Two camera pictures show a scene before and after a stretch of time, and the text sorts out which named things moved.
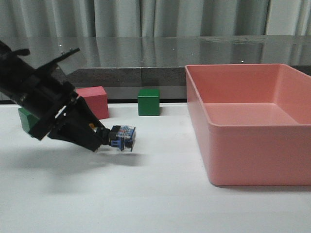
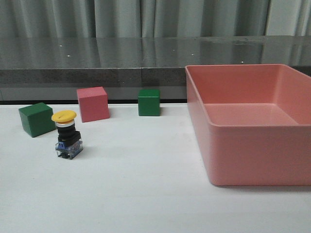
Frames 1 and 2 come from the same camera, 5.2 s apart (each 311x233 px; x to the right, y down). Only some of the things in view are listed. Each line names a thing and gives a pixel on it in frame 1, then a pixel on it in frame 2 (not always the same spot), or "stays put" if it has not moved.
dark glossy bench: [123, 65] stays put
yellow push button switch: [122, 138] → [69, 143]
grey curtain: [27, 18] stays put
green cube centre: [148, 102] stays put
